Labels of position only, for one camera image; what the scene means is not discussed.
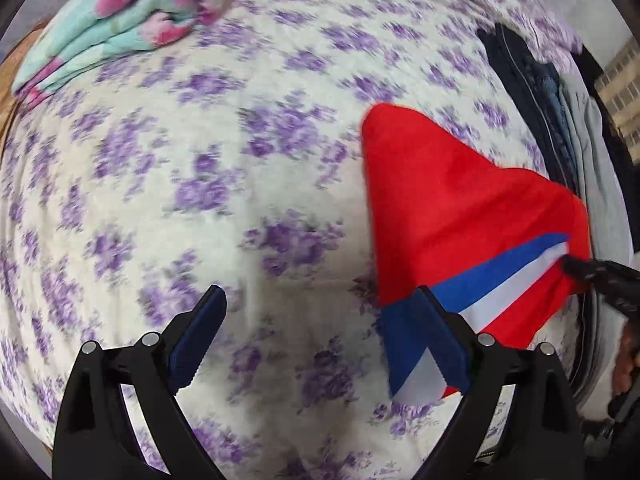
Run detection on right hand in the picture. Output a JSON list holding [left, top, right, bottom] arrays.
[[612, 322, 639, 396]]

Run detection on brown wooden headboard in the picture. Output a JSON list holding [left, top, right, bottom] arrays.
[[0, 20, 49, 151]]

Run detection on dark folded pants stack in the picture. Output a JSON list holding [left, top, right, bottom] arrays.
[[476, 24, 599, 406]]

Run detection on red pants with blue-white stripe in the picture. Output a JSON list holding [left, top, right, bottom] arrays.
[[361, 104, 590, 405]]

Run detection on folded teal pink floral quilt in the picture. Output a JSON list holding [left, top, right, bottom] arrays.
[[12, 0, 229, 107]]

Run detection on purple floral bed sheet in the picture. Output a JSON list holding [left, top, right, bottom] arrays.
[[1, 0, 582, 479]]

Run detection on grey folded garment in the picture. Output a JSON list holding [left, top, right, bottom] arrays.
[[559, 75, 634, 420]]

